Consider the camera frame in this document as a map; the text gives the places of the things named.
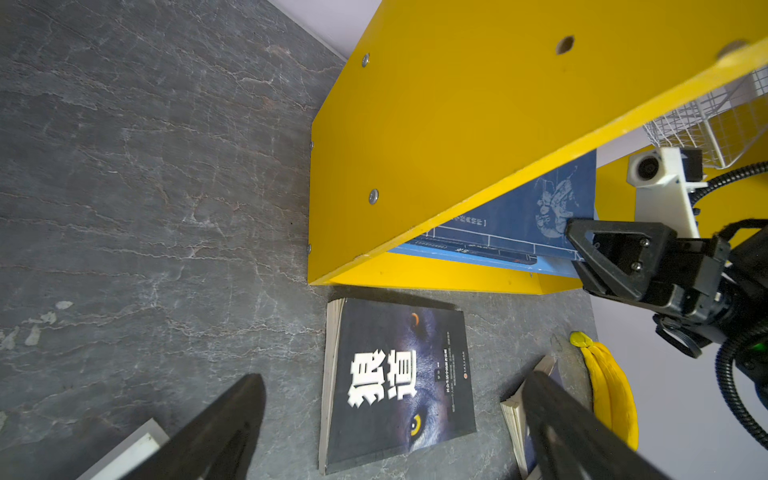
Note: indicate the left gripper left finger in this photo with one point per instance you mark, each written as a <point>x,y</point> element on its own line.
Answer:
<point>219,443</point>

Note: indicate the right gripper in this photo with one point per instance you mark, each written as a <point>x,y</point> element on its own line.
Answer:
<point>705,291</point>

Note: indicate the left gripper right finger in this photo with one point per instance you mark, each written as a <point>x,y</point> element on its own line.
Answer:
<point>571,443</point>

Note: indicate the blue book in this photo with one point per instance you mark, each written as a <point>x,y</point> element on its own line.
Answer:
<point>523,449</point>

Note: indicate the blue book Sunzi label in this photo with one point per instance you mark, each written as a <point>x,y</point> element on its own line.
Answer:
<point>520,227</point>

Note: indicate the black wolf cover book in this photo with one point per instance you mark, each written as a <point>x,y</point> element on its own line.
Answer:
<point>396,378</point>

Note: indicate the yellow toy banana bunch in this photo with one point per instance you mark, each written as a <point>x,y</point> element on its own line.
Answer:
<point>613,400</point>

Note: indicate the white book black lettering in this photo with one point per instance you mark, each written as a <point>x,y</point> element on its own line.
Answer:
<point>129,454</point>

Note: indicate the yellow bookshelf pink blue shelves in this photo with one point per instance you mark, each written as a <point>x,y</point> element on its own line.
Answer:
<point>445,105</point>

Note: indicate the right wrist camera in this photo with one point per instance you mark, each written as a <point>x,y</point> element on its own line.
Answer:
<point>662,190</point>

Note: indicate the white wire basket behind shelf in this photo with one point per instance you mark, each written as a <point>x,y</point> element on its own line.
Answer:
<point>724,123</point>

